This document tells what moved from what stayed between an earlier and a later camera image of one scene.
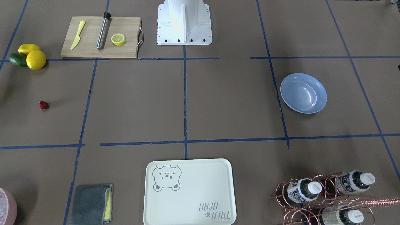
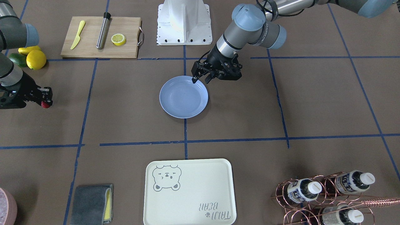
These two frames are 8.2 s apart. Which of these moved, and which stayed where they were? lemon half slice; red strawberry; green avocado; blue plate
Moved: blue plate
Stayed: green avocado; red strawberry; lemon half slice
